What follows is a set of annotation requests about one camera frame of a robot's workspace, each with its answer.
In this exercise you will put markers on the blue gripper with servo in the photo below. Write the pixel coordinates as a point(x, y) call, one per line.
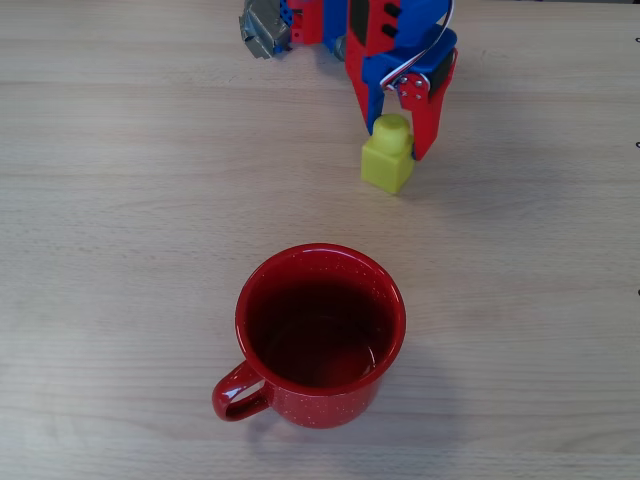
point(381, 76)

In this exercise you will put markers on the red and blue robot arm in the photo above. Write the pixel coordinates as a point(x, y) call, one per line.
point(372, 30)

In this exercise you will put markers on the red speckled enamel mug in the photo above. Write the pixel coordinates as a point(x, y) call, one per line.
point(320, 410)

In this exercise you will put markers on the yellow-green toy block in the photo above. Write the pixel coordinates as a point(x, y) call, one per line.
point(387, 167)

